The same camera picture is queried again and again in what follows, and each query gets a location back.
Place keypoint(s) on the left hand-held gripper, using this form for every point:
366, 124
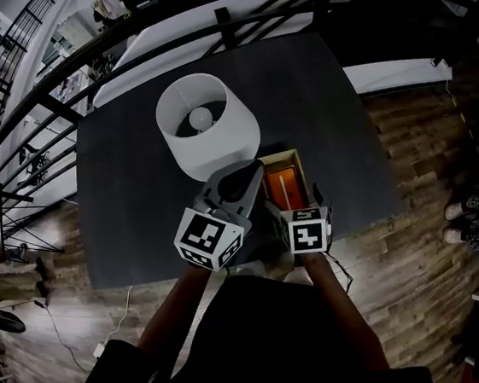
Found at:
224, 210

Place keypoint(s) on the person's right forearm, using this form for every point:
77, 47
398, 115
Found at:
344, 312

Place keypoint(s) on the cardboard box container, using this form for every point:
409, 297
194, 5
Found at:
286, 179

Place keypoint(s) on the orange packet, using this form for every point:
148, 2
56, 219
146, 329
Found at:
285, 185

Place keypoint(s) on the white table lamp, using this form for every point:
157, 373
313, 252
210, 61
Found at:
207, 124

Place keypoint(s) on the black metal railing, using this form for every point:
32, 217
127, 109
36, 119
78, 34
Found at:
61, 93

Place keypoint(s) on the person's black shirt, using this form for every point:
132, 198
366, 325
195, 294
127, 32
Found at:
272, 353

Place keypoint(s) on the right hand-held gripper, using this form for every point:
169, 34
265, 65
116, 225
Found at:
305, 234

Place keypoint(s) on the person's left forearm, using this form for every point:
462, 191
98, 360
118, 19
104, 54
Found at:
167, 313

